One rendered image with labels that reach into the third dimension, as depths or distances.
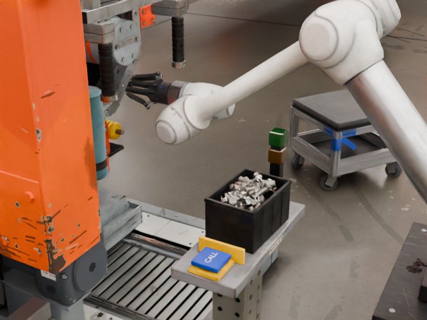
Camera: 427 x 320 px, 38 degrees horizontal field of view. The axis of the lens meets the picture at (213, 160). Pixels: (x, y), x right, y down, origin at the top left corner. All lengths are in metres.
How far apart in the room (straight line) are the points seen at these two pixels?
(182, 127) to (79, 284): 0.50
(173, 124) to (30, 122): 0.61
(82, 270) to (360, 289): 0.97
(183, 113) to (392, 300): 0.74
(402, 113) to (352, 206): 1.29
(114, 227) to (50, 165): 0.97
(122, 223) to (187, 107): 0.64
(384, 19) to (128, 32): 0.68
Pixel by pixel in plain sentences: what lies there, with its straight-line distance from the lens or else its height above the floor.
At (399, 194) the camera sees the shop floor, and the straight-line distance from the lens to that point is 2.81.
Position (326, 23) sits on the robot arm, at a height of 0.99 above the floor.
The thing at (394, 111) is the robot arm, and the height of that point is 0.80.
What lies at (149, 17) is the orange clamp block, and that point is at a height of 0.84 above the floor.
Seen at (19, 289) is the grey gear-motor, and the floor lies 0.23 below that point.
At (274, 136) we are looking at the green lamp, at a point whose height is 0.65.
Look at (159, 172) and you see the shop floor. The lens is 2.89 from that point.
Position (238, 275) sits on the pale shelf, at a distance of 1.43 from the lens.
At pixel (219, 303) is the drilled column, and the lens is 1.63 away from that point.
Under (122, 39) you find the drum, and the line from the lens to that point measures 1.73.
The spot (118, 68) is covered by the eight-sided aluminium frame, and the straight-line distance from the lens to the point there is 2.05.
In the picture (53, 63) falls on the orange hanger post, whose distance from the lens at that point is 1.20.
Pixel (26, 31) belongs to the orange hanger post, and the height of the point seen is 1.03.
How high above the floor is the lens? 1.29
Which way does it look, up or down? 25 degrees down
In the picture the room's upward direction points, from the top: straight up
